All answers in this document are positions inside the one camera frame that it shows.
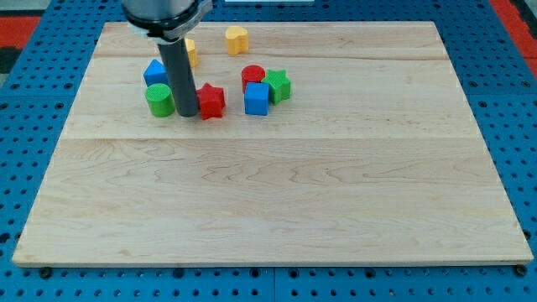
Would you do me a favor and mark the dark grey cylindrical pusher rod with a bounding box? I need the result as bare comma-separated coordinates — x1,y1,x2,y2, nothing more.
158,39,199,117

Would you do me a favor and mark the green circle block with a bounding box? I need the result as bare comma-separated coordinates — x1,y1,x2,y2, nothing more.
145,83,175,117

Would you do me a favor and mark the yellow hexagon block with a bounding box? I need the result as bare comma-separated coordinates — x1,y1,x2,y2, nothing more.
185,39,199,67

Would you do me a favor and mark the red circle block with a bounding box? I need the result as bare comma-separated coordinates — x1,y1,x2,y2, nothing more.
241,65,266,92

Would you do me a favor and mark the blue triangle block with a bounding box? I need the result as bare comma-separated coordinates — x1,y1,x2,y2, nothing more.
143,60,169,86

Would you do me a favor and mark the red star block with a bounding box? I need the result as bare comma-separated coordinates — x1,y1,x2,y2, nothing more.
196,83,226,120

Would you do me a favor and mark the yellow heart block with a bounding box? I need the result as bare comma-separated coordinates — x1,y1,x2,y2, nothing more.
225,25,249,55

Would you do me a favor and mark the blue square block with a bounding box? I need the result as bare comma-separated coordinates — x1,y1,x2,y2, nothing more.
244,82,269,116

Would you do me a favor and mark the green star block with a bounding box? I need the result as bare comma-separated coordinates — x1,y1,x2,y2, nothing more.
262,69,291,105

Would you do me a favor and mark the wooden board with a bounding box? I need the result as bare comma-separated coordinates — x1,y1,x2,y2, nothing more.
13,22,534,268

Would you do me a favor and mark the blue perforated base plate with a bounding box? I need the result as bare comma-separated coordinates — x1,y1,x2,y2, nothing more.
1,0,536,301

